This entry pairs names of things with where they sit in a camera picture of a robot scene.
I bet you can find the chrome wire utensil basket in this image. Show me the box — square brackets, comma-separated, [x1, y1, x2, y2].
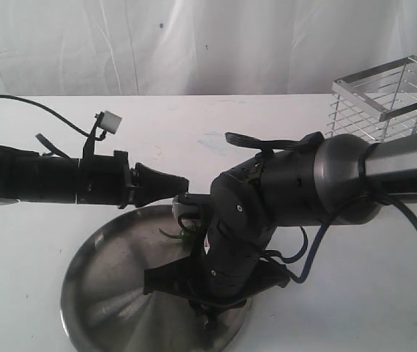
[326, 56, 417, 142]

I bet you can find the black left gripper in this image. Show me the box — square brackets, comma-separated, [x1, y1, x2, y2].
[76, 150, 189, 208]

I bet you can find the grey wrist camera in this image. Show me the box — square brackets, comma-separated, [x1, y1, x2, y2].
[95, 111, 122, 134]
[172, 193, 213, 221]

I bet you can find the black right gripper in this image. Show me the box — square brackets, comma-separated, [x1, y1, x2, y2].
[144, 257, 289, 316]

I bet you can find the white backdrop curtain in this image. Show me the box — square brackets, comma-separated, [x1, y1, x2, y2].
[0, 1, 417, 96]

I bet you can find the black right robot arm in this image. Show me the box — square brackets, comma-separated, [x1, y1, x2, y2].
[143, 132, 417, 320]

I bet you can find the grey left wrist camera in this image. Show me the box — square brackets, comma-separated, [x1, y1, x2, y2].
[95, 111, 122, 134]

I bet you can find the round stainless steel plate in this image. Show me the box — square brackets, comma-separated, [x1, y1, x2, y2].
[60, 205, 253, 351]

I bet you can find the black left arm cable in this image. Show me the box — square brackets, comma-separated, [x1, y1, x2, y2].
[0, 94, 92, 158]

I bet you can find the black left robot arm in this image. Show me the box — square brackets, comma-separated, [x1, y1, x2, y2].
[0, 146, 189, 208]

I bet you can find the green round object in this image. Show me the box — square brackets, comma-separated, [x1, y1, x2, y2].
[158, 225, 198, 251]

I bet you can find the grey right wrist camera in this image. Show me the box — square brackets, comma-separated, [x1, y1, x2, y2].
[172, 193, 213, 221]

